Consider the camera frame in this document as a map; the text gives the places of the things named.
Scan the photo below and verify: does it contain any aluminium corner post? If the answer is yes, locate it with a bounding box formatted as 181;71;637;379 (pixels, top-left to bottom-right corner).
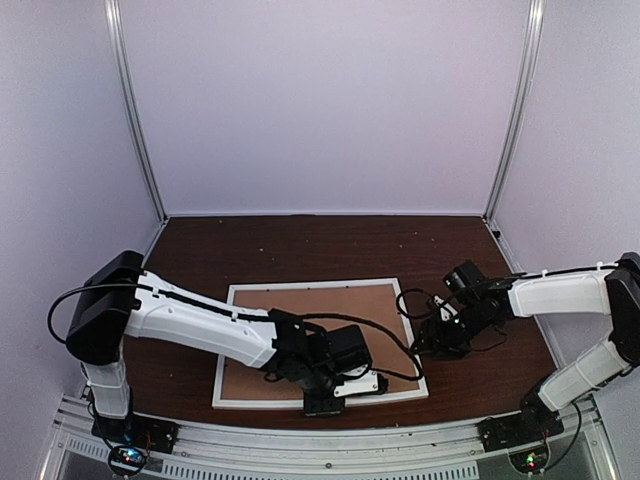
483;0;546;224
104;0;168;222

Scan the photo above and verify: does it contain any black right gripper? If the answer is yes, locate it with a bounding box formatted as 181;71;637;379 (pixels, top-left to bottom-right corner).
410;302;494;361

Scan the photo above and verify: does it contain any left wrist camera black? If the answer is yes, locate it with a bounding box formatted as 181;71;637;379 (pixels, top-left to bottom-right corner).
327;325;372;377

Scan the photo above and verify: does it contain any aluminium front rail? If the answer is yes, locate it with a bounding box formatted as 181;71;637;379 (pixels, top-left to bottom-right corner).
31;395;622;479

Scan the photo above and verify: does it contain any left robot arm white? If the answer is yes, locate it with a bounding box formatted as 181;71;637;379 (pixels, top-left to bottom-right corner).
66;250;357;444

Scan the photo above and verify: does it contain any aluminium corner post right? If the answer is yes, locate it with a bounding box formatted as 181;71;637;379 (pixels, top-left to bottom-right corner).
483;0;546;224

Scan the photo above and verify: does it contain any controller board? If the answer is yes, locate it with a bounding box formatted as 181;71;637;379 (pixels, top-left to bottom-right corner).
107;445;148;477
508;445;550;476

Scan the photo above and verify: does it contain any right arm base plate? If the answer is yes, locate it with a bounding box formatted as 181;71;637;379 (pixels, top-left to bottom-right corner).
477;391;564;453

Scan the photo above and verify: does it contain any white picture frame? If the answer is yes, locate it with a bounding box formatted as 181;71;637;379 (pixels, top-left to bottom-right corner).
212;277;430;412

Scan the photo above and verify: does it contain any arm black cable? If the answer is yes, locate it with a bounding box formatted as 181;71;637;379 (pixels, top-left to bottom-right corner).
47;282;426;384
395;288;441;321

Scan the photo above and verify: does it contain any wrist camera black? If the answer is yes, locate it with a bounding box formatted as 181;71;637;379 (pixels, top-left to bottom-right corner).
327;325;372;377
443;260;487;303

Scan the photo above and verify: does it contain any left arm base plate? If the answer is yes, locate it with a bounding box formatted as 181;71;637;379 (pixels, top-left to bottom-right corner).
91;414;179;454

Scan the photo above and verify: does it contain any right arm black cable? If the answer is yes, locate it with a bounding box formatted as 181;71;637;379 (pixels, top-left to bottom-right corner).
395;288;441;321

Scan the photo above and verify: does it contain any right controller board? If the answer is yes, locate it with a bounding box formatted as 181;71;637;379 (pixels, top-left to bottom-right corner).
508;445;550;476

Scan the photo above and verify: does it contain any left controller board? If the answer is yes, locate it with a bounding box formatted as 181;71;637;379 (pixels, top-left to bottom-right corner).
107;445;148;477

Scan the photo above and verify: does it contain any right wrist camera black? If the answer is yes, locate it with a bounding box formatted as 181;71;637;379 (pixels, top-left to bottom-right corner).
443;260;487;303

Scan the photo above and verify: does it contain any brown backing board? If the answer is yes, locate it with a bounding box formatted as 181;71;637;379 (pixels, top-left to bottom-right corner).
222;283;421;404

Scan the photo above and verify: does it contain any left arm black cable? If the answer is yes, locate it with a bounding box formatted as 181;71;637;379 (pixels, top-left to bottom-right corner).
47;282;426;384

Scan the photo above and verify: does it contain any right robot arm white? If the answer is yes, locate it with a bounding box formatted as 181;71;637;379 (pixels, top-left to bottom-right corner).
412;252;639;442

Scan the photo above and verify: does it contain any aluminium corner post left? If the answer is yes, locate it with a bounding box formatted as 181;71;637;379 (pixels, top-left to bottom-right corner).
104;0;168;222

